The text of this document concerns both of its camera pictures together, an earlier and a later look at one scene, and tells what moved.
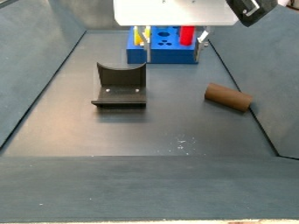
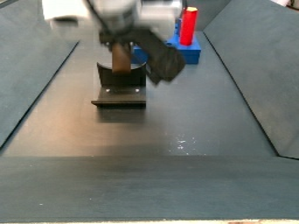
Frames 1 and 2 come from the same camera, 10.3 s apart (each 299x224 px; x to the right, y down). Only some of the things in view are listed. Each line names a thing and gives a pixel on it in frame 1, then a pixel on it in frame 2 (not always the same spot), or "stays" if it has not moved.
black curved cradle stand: (124, 88) stays
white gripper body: (174, 12) -> (115, 15)
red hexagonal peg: (186, 35) stays
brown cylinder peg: (228, 97) -> (122, 58)
